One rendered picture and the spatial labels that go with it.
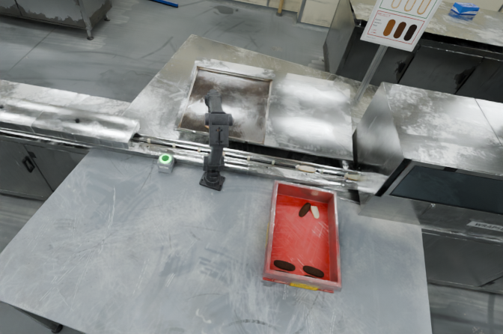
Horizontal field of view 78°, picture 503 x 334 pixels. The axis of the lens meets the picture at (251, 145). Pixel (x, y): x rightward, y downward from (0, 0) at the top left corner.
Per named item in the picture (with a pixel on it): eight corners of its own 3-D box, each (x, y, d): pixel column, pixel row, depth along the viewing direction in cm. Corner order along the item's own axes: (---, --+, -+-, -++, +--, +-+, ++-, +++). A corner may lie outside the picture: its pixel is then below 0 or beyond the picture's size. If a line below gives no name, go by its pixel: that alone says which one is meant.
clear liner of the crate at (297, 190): (259, 281, 133) (263, 273, 126) (270, 188, 166) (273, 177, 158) (335, 296, 134) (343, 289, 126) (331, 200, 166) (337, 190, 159)
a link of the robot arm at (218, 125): (205, 144, 116) (232, 144, 118) (205, 111, 120) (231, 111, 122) (203, 173, 157) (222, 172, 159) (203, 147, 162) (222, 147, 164)
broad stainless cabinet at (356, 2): (321, 105, 348) (356, 19, 272) (318, 55, 418) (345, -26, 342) (486, 135, 353) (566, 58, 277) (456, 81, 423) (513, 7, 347)
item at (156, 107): (132, 199, 241) (111, 126, 180) (191, 107, 318) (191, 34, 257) (359, 275, 226) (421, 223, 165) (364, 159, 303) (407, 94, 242)
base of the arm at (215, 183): (198, 184, 162) (220, 191, 161) (198, 175, 156) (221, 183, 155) (204, 171, 168) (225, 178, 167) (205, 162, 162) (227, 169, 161)
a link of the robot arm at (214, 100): (204, 129, 121) (232, 129, 123) (205, 114, 119) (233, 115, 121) (203, 102, 161) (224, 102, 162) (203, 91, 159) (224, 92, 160)
